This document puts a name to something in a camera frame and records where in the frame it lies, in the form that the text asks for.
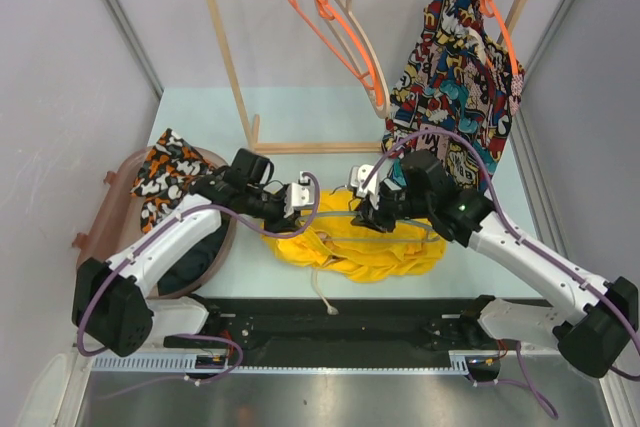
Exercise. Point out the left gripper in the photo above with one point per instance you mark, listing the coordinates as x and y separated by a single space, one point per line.
280 224

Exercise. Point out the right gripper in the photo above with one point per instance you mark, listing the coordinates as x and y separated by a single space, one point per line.
372 214

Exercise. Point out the yellow shorts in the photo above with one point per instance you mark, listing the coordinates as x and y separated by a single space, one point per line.
363 262

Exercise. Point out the mint green hanger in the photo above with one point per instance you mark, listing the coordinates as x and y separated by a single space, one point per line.
430 237

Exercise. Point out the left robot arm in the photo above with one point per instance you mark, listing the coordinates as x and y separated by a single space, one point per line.
112 307

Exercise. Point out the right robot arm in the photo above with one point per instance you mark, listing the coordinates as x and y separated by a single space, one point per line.
589 320

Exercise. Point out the camouflage orange shorts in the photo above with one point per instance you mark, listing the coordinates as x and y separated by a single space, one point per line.
168 170

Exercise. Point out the beige wooden hanger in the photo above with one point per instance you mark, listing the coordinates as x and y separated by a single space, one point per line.
355 51

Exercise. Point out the comic print shorts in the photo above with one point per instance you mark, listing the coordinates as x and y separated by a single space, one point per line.
459 89

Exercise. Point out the orange hanger left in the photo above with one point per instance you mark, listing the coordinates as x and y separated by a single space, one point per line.
307 11

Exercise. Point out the orange hanger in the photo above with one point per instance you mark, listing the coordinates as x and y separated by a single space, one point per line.
489 9
307 11

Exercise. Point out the orange hanger right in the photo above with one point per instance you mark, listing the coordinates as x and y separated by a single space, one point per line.
489 9

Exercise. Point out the dark navy garment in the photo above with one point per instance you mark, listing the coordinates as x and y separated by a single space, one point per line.
193 264

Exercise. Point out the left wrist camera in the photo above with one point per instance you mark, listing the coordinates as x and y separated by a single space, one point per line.
301 194

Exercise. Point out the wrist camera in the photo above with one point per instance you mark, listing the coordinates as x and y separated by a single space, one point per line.
364 182
301 194

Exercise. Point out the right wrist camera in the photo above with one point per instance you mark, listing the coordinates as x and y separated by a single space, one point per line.
364 182

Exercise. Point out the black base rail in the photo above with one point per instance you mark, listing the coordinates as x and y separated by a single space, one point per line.
364 332

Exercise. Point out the white cable duct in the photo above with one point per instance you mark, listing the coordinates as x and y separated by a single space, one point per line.
208 364

